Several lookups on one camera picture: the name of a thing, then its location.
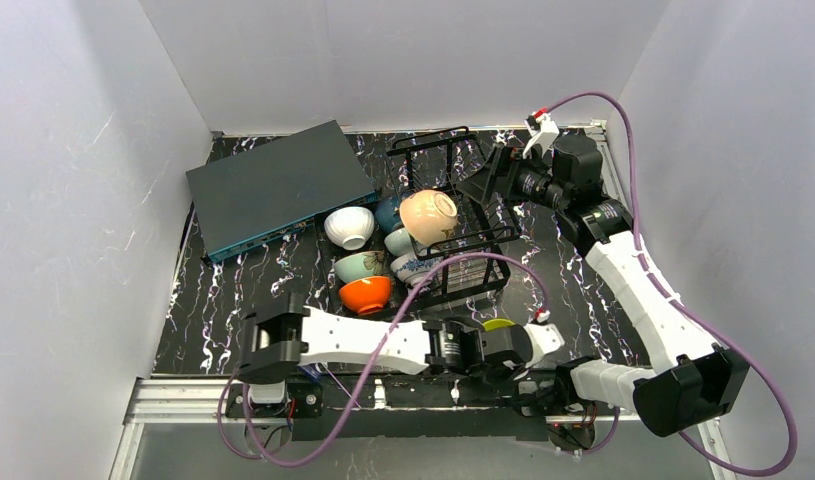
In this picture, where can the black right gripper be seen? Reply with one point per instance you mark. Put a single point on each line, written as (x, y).
(498, 175)

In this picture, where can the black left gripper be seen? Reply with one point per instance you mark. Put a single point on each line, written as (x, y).
(522, 395)

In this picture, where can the black wire dish rack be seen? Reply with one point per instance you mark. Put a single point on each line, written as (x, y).
(408, 163)

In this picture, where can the blue floral white bowl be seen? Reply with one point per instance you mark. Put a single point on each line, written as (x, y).
(410, 270)

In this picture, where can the white ribbed bowl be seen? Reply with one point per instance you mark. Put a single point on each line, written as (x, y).
(348, 226)

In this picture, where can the celadon green bowl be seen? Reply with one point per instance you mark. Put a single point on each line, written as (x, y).
(360, 265)

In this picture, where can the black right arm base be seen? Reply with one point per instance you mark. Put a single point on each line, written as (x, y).
(570, 420)

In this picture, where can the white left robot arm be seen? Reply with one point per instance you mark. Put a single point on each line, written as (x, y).
(284, 336)

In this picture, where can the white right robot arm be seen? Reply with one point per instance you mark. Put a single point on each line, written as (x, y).
(691, 377)

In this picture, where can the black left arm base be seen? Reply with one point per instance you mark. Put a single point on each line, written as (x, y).
(274, 405)

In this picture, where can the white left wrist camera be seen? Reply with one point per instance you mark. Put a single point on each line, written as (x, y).
(544, 336)

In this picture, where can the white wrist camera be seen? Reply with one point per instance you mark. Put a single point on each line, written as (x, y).
(544, 336)
(543, 132)

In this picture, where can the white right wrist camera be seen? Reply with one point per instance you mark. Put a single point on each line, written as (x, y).
(543, 132)

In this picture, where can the grey blue network switch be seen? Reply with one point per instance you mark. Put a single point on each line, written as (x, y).
(261, 194)

